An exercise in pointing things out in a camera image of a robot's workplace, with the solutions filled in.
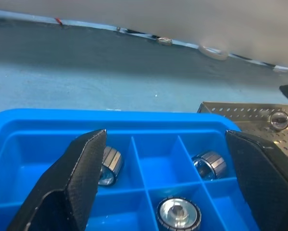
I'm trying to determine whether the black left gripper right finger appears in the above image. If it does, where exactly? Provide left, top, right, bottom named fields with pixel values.
left=224, top=129, right=288, bottom=231

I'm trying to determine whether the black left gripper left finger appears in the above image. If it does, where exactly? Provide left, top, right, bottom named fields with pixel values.
left=6, top=128, right=108, bottom=231

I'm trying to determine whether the blue compartment tray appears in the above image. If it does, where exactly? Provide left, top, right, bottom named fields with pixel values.
left=0, top=108, right=257, bottom=231

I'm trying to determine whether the perforated metal tray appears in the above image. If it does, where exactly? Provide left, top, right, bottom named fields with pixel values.
left=196, top=101, right=288, bottom=151

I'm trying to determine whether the white tape ring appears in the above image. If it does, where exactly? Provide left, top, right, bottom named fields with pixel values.
left=198, top=44, right=230, bottom=61

